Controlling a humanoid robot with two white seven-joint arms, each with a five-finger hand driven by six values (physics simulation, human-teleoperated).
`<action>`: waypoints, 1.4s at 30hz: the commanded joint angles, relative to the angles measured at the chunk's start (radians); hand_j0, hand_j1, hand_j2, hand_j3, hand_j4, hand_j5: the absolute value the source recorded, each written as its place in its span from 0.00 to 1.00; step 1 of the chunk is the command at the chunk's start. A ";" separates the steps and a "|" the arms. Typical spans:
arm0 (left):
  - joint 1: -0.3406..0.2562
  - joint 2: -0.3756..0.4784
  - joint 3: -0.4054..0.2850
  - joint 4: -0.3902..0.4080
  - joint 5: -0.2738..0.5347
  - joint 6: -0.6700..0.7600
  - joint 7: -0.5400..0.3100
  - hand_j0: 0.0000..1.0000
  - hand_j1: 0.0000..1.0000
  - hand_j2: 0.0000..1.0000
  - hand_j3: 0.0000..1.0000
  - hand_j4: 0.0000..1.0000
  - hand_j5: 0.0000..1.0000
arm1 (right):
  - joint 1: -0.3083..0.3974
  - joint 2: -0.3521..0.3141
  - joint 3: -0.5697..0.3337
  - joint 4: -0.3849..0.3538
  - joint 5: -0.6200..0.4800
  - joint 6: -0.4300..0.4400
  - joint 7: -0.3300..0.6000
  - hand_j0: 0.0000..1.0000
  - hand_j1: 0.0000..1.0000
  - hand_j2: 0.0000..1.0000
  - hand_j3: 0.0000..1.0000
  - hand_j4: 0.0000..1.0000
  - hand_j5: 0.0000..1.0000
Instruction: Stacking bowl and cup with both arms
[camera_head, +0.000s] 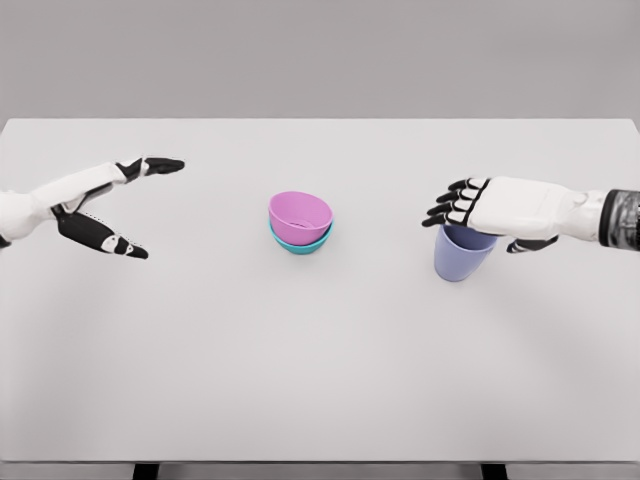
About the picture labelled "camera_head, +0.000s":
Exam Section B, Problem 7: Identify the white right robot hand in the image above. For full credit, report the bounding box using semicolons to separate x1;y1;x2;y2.
421;175;587;254

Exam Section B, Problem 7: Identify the pink bowl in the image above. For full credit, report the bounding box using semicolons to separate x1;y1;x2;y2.
267;191;335;246

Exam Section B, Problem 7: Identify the lavender blue cup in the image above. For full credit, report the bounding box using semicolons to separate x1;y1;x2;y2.
433;224;500;284

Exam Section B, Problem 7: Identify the teal bowl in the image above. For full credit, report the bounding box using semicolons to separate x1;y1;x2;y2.
269;222;335;256

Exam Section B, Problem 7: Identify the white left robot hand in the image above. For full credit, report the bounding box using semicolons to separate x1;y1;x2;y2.
30;157;186;261

